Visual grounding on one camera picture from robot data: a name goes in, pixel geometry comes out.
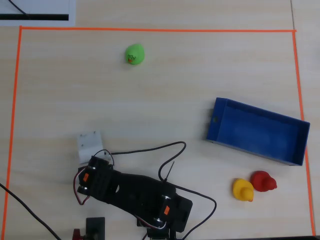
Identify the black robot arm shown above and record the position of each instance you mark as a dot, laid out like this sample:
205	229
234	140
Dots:
135	187

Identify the green rubber duck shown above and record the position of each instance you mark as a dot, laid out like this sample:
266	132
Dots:
135	53

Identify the yellow rubber duck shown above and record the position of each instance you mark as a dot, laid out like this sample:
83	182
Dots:
242	188

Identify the red rubber duck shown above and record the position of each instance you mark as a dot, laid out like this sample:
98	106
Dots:
262	181

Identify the black zip tie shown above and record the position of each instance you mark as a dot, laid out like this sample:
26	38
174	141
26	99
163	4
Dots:
170	170

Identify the orange tape strip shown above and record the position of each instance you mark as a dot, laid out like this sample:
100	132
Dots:
298	75
150	29
13	125

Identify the blue plastic bin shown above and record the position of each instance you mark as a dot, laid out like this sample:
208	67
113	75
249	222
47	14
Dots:
260	132

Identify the red clamp knob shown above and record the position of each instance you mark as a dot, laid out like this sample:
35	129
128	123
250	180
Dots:
77	234

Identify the paper with black print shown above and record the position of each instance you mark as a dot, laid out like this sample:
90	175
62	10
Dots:
50	7

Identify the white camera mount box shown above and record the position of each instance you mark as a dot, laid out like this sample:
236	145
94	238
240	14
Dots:
88	145

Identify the black camera stand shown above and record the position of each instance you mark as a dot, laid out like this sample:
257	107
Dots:
95	225

